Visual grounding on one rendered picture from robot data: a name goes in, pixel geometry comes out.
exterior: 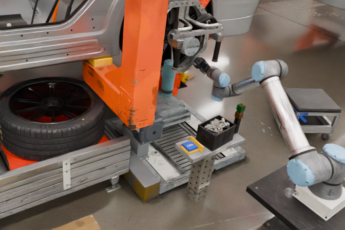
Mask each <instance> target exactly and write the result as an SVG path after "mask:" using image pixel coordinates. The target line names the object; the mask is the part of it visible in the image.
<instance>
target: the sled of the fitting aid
mask: <svg viewBox="0 0 345 230"><path fill-rule="evenodd" d="M190 116H191V112H190V111H189V110H188V109H187V108H186V107H185V110H184V111H181V112H177V113H173V114H170V115H167V116H164V117H163V119H164V123H163V128H165V127H168V126H172V125H175V124H178V123H181V122H185V121H188V120H190Z"/></svg>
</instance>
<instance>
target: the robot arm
mask: <svg viewBox="0 0 345 230"><path fill-rule="evenodd" d="M193 65H194V67H195V68H197V69H200V71H201V72H202V73H203V74H206V75H207V77H209V78H210V79H212V80H213V81H214V84H213V89H212V99H213V100H215V101H219V102H220V101H223V98H227V97H234V96H239V95H242V93H243V92H246V91H248V90H251V89H253V88H255V87H258V86H261V87H262V89H263V92H264V94H265V96H266V99H267V101H268V103H269V105H270V108H271V110H272V112H273V115H274V117H275V119H276V122H277V124H278V126H279V129H280V131H281V133H282V136H283V138H284V140H285V143H286V145H287V147H288V149H289V152H290V155H289V157H288V159H289V162H288V165H287V174H288V176H289V177H290V179H291V180H292V182H293V183H295V184H296V185H298V186H301V187H305V186H308V189H309V190H310V191H311V192H312V193H313V194H314V195H316V196H318V197H320V198H322V199H325V200H337V199H339V198H340V197H341V195H342V182H343V179H344V177H345V148H343V147H341V146H339V145H336V144H326V145H325V146H324V147H323V150H322V152H319V153H317V151H316V149H315V148H314V147H311V146H310V145H309V143H308V141H307V139H306V136H305V134H304V132H303V130H302V128H301V125H300V123H299V121H298V119H297V117H296V114H295V112H294V110H293V108H292V106H291V103H290V101H289V99H288V97H287V95H286V92H285V90H284V88H283V85H282V83H281V81H280V80H282V79H283V78H285V77H286V75H287V73H288V66H287V64H286V63H285V62H284V61H282V60H269V61H260V62H256V63H255V64H254V65H253V67H252V75H251V76H249V77H248V78H245V79H243V80H241V81H239V82H236V83H234V84H231V85H229V82H230V77H229V76H228V75H227V74H226V73H224V72H223V71H221V70H219V68H216V67H215V66H210V65H209V64H208V63H207V62H206V61H205V59H204V58H202V57H197V58H196V59H195V60H194V64H193Z"/></svg>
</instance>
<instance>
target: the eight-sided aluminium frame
mask: <svg viewBox="0 0 345 230"><path fill-rule="evenodd" d="M180 6H182V7H186V6H193V8H194V9H195V11H196V12H197V14H198V15H199V16H200V15H202V14H203V13H207V12H206V11H205V9H204V8H203V6H202V5H201V4H200V2H199V0H169V1H168V10H167V13H168V12H169V11H170V10H171V9H172V8H174V7H180ZM208 21H210V20H208ZM208 21H205V22H203V24H208ZM208 37H209V34H206V35H200V36H199V42H200V47H199V50H198V51H197V52H196V53H195V54H194V55H192V56H187V58H186V59H185V60H184V61H183V62H182V63H181V64H179V66H178V67H179V70H177V71H176V74H177V73H182V72H186V71H188V70H189V69H190V67H191V66H192V65H193V64H194V60H195V59H196V58H197V57H200V56H201V54H202V53H204V52H205V50H206V48H207V42H208ZM162 73H163V67H162V68H161V70H160V76H162Z"/></svg>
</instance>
